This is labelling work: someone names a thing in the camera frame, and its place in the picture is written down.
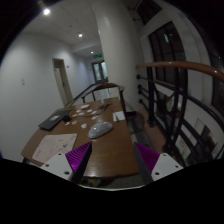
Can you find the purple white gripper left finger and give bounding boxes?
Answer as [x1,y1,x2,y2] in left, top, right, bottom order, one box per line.
[41,142,92,184]

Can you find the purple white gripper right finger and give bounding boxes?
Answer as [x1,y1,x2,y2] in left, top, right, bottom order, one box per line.
[133,142,182,184]

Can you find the beige patterned mouse pad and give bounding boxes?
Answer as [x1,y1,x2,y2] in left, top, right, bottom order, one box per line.
[32,133,77,163]

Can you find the grey computer mouse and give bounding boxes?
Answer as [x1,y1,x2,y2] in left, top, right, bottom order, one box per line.
[88,121,113,139]

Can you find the small black object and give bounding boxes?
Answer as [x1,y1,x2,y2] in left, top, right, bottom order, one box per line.
[63,115,71,122]

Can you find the black laptop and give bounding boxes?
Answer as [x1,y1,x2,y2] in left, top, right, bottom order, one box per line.
[38,110,71,130]

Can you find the white paper note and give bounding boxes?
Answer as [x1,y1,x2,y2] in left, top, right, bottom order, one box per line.
[113,111,125,122]

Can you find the black scissors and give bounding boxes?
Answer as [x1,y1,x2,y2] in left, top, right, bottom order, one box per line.
[98,104,111,111]

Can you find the wooden chair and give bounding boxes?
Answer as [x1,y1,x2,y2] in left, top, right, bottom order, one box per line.
[80,82,128,116]

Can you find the white door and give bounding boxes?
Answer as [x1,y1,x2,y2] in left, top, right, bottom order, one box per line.
[52,58,73,106]

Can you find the glass double door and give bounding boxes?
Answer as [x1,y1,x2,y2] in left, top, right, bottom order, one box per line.
[92,60,108,84]

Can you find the wooden stair handrail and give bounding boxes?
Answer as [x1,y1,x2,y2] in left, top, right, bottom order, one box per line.
[136,61,224,83]

